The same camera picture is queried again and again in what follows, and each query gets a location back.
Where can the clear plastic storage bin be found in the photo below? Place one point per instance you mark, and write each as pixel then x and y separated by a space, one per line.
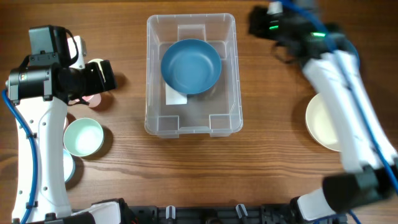
pixel 218 111

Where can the mint green bowl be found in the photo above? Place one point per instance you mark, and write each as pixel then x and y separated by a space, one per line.
pixel 83 137

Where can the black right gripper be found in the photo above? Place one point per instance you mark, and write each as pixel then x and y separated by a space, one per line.
pixel 259 23

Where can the cream cup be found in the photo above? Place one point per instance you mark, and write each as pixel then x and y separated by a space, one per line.
pixel 96 60

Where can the pale pink bowl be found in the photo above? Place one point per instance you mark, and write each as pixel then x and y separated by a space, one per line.
pixel 66 123

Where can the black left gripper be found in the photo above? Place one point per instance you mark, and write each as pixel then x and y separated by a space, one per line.
pixel 101 76

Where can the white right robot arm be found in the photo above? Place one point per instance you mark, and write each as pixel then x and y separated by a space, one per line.
pixel 330 63

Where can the white label in bin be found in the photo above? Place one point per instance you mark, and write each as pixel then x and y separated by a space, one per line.
pixel 173 97

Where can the cream white plate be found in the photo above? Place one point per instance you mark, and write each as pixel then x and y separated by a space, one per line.
pixel 319 124

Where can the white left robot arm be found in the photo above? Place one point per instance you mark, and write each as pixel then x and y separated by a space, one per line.
pixel 38 97

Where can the pink cup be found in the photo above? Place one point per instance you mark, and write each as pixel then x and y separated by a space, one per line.
pixel 91 101

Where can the light blue bowl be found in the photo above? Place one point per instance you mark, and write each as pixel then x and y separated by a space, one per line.
pixel 68 165

